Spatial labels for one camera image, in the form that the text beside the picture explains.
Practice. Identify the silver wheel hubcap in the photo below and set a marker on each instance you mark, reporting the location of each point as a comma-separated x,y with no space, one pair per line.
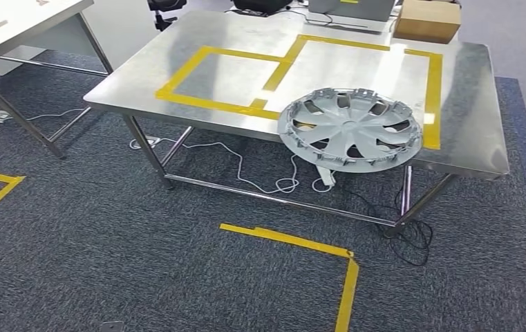
349,126

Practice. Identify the steel workbench with yellow tape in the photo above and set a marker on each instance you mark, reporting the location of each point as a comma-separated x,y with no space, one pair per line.
130,87

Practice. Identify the yellow tape on workbench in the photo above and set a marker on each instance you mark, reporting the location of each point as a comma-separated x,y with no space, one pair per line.
433,101

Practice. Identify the small white power strip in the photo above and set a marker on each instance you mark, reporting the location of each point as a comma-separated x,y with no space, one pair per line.
326,176

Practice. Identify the torn yellow floor tape square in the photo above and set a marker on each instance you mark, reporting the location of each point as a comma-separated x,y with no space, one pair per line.
346,298

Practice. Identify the black bag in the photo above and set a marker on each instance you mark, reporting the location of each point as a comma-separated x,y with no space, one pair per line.
262,5

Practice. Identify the black office chair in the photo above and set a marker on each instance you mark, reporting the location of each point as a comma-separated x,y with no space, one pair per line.
166,5

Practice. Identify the white cabinet panel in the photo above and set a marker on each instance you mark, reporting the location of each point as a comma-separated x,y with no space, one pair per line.
116,32

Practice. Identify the brown cardboard box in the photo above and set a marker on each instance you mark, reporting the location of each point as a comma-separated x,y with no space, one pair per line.
427,23

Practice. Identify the steel table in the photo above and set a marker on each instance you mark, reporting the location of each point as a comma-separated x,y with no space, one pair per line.
15,23

